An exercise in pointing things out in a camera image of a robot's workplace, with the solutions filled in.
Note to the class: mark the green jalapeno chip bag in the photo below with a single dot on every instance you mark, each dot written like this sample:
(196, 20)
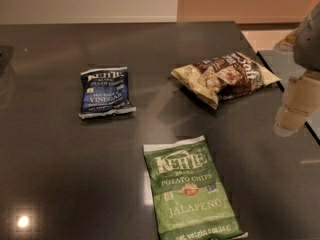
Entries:
(189, 198)

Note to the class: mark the blue salt vinegar chip bag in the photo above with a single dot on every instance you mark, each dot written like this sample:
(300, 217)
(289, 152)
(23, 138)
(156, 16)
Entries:
(105, 92)

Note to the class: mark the beige brown sea salt chip bag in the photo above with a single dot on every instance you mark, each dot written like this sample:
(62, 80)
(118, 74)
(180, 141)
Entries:
(224, 78)

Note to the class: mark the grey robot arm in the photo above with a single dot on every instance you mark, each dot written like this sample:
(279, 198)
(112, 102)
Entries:
(306, 47)

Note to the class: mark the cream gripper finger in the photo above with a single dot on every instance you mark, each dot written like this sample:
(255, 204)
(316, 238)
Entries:
(301, 98)

